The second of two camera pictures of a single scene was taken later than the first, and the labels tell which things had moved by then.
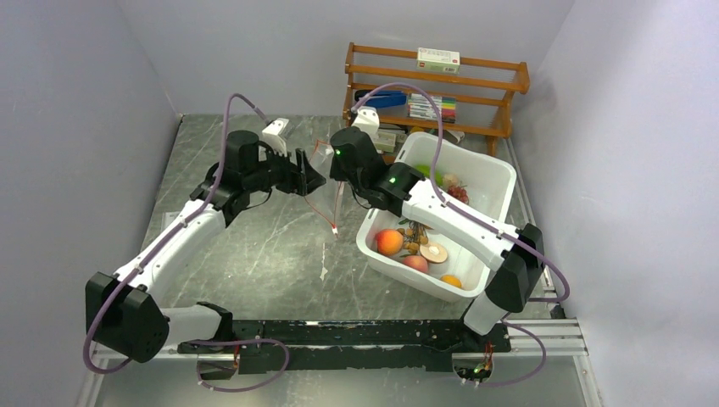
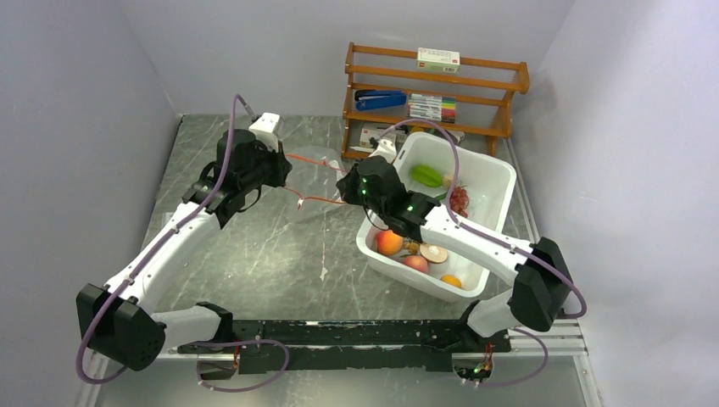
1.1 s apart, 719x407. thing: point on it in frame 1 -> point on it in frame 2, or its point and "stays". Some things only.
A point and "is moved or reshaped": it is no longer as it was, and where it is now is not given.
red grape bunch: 459,192 stays
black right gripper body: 337,173 -> 353,192
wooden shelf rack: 408,98 stays
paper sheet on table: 167,218 stays
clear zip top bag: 325,200 is moved or reshaped
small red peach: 416,262 stays
